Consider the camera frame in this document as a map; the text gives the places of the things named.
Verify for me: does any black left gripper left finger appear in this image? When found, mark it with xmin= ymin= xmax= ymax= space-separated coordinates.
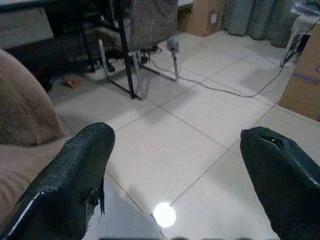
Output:
xmin=0 ymin=121 xmax=116 ymax=240

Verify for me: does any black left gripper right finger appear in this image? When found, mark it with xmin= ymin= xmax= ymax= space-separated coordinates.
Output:
xmin=239 ymin=126 xmax=320 ymax=240

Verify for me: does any brown plush sofa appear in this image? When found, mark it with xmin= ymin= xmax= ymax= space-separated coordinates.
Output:
xmin=0 ymin=48 xmax=76 ymax=226

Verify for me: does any cardboard box with purple print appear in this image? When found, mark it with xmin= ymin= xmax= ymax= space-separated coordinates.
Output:
xmin=278 ymin=24 xmax=320 ymax=122

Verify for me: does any orange snack wrapper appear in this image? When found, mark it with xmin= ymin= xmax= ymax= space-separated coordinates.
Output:
xmin=63 ymin=77 xmax=81 ymax=89

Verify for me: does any white metal stand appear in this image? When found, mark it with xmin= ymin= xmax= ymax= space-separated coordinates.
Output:
xmin=279 ymin=14 xmax=313 ymax=68

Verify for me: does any grey curtain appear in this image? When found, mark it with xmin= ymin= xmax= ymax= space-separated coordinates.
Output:
xmin=222 ymin=0 xmax=301 ymax=48

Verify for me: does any clear plastic wrapped bundle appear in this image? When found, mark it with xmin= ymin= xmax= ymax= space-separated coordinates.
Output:
xmin=292 ymin=0 xmax=320 ymax=29

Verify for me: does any grey power adapter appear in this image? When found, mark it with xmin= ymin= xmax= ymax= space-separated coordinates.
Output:
xmin=166 ymin=37 xmax=180 ymax=54

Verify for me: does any grey fabric chair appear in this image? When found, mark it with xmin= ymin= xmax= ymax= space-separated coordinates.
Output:
xmin=98 ymin=0 xmax=180 ymax=100

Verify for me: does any plain brown cardboard box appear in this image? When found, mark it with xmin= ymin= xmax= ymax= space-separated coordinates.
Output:
xmin=177 ymin=0 xmax=226 ymax=38

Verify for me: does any grey floor cable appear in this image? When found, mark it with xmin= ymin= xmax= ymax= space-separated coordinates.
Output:
xmin=149 ymin=57 xmax=286 ymax=99

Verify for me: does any black metal desk frame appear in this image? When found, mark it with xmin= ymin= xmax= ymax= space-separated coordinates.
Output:
xmin=0 ymin=0 xmax=143 ymax=101

